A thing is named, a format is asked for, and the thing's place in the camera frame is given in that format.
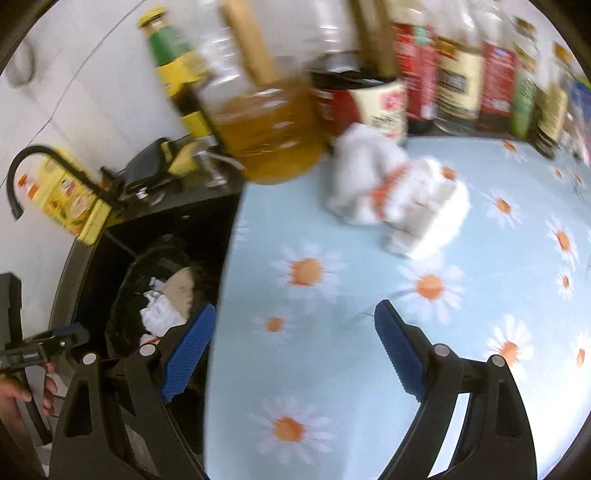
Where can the blue and white packet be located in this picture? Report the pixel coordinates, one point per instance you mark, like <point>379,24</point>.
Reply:
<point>581,115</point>

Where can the dark sauce jug white label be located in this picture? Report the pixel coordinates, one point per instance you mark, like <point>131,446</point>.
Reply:
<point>369,110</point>

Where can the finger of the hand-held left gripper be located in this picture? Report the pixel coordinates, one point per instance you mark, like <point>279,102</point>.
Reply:
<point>41,350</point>

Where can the green bottle with yellow cap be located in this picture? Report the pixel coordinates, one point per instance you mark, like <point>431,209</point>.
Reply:
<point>171,60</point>

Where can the black trash bag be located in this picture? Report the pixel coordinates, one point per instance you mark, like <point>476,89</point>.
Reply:
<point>120,314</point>

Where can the brown paper bag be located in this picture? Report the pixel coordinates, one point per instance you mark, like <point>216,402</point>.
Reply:
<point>182,290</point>

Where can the black faucet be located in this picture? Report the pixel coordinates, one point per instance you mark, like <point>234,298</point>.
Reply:
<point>55,157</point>

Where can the bottle with cream label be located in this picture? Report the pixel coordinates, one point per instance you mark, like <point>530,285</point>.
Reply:
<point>459,78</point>

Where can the yellow box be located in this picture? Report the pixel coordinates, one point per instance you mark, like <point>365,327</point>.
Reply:
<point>69,198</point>

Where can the black and yellow sponge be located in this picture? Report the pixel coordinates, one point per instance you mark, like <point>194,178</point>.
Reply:
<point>147,161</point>

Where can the black sink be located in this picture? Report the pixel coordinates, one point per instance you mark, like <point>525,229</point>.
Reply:
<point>99,249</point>

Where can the bottle with yellow label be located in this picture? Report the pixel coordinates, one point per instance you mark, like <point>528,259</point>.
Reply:
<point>553,110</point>

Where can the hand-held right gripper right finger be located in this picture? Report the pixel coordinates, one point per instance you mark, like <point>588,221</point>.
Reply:
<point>401,355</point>

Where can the blue daisy-print tablecloth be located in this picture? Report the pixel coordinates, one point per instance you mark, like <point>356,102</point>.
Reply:
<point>351,350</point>

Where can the person's left hand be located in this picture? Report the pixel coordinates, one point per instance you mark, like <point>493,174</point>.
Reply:
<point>14,397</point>

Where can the white tissue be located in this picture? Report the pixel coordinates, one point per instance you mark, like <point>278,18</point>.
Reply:
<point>159,314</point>

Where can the clear bottle with red label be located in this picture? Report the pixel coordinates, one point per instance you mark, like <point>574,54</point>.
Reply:
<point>497,78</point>

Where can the bottle with green label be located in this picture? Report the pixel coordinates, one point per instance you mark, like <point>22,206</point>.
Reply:
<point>525,97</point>

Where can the dark bottle with red label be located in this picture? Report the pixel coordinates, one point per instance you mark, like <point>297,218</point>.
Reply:
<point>415,74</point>

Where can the large clear oil bottle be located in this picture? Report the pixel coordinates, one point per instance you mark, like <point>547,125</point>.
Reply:
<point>272,129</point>

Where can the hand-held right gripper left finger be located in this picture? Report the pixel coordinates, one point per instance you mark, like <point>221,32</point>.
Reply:
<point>189,350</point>

